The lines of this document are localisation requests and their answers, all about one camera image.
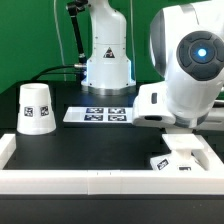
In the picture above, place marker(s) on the white lamp shade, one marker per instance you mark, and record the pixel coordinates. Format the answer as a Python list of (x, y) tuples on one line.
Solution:
[(35, 116)]

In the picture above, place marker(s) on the white lamp base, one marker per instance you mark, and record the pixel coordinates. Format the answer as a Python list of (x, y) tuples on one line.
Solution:
[(180, 157)]

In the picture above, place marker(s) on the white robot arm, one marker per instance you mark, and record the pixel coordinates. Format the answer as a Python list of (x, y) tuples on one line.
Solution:
[(186, 45)]

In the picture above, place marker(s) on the white marker plate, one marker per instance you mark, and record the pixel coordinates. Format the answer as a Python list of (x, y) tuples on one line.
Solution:
[(103, 115)]

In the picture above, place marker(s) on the white U-shaped border frame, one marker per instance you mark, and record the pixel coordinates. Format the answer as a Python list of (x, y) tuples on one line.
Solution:
[(86, 182)]

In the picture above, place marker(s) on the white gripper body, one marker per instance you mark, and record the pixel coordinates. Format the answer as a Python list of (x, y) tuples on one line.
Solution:
[(149, 107)]

